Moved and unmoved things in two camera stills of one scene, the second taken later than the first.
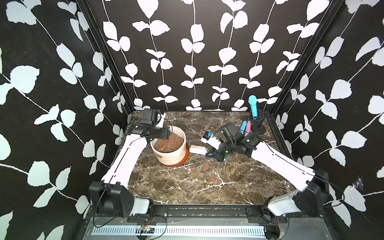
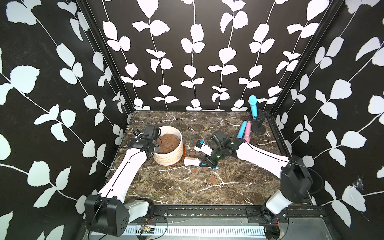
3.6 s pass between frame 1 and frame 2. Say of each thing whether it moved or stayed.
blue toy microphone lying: stayed
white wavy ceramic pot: moved
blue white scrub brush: moved
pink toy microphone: stayed
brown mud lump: stayed
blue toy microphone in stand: stayed
